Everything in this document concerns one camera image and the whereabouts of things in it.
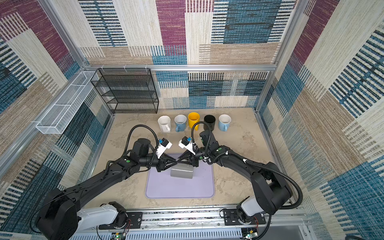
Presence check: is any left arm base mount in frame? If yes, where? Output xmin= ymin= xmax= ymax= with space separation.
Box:
xmin=98 ymin=202 xmax=143 ymax=231

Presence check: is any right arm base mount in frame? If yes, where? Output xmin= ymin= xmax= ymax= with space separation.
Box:
xmin=219 ymin=208 xmax=267 ymax=226

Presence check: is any white pink mug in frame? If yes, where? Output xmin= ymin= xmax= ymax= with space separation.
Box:
xmin=158 ymin=116 xmax=171 ymax=134

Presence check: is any black wire mesh shelf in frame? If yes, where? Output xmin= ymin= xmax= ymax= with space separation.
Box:
xmin=91 ymin=68 xmax=159 ymax=114

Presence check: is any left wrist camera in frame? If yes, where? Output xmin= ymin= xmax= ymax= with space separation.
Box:
xmin=156 ymin=138 xmax=173 ymax=159

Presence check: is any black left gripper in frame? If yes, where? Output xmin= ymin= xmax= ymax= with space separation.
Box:
xmin=139 ymin=154 xmax=179 ymax=174

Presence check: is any teal dotted floral mug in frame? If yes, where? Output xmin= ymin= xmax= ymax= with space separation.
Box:
xmin=174 ymin=115 xmax=187 ymax=132

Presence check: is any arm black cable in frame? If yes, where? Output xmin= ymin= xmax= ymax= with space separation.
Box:
xmin=190 ymin=121 xmax=304 ymax=240
xmin=103 ymin=124 xmax=159 ymax=172

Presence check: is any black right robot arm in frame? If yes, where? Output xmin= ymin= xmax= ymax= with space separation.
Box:
xmin=179 ymin=131 xmax=300 ymax=224

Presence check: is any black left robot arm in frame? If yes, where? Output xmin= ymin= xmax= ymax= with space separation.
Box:
xmin=30 ymin=138 xmax=177 ymax=240

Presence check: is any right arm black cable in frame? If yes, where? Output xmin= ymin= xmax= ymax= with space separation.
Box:
xmin=190 ymin=121 xmax=304 ymax=240

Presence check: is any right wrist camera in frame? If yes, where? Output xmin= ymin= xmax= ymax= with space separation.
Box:
xmin=179 ymin=137 xmax=196 ymax=155

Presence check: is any grey mug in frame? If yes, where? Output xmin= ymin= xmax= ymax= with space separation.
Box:
xmin=171 ymin=163 xmax=194 ymax=179

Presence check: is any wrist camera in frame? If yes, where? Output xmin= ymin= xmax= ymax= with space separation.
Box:
xmin=156 ymin=138 xmax=173 ymax=159
xmin=179 ymin=137 xmax=196 ymax=155

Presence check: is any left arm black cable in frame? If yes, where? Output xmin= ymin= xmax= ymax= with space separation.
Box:
xmin=103 ymin=124 xmax=159 ymax=172

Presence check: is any white wire mesh basket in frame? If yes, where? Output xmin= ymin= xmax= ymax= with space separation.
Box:
xmin=36 ymin=71 xmax=95 ymax=135

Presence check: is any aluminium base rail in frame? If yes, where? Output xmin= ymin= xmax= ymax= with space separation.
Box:
xmin=72 ymin=205 xmax=316 ymax=240

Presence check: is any black mug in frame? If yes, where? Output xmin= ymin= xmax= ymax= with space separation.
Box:
xmin=204 ymin=115 xmax=216 ymax=131

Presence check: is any lavender tray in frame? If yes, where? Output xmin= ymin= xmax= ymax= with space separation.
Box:
xmin=145 ymin=163 xmax=215 ymax=199

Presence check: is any light blue mug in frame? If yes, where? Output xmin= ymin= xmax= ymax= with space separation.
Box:
xmin=219 ymin=114 xmax=232 ymax=132

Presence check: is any yellow mug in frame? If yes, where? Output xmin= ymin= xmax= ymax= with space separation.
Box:
xmin=188 ymin=112 xmax=200 ymax=129

